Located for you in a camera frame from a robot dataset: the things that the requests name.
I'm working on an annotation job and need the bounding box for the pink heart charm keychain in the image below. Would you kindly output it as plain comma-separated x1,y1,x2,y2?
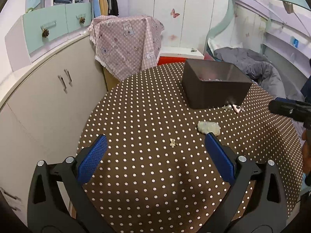
222,104,244,114

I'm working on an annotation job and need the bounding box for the pink gingham bear cloth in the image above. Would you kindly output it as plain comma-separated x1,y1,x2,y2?
88,15,164,81

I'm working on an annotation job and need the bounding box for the brown polka dot tablecloth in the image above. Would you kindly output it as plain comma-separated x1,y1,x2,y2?
78,63,303,232

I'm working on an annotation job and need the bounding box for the mint green drawer unit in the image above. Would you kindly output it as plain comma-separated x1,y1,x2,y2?
5,3,92,72

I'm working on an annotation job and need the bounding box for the grey quilt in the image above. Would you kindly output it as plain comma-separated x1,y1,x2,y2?
213,47,287,100

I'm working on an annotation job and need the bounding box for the beige cabinet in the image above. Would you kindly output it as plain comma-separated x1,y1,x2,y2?
1,37,107,223

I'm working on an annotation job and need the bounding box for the grey storage box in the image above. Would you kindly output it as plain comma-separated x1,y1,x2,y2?
181,59,252,110

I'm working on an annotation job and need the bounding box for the pale green jade pendant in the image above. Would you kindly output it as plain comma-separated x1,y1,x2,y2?
197,121,220,136

